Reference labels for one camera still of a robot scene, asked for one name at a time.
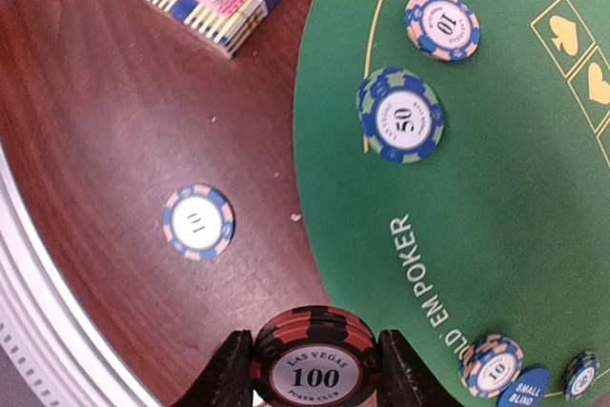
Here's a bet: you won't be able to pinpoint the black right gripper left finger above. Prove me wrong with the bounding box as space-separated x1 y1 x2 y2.
188 330 253 407

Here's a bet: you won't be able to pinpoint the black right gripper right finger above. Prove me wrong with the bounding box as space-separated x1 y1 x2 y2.
378 330 451 407

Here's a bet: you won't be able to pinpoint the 10 chips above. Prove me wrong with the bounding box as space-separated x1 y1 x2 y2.
459 334 524 398
405 0 480 62

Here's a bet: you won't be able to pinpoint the red black 100 chip stack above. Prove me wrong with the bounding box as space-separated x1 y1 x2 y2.
250 305 382 406

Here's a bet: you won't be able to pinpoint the blue white 10 chip stack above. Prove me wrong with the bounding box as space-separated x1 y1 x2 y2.
162 183 235 261

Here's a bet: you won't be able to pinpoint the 50 chip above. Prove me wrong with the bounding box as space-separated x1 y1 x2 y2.
356 68 444 164
562 351 600 401

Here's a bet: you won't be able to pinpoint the round green poker mat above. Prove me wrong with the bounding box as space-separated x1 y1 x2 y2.
295 0 609 406

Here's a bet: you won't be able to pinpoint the card deck holder box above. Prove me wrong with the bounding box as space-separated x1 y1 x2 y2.
144 0 281 58

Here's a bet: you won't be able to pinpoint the aluminium front rail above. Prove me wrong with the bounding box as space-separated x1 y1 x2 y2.
1 158 159 406

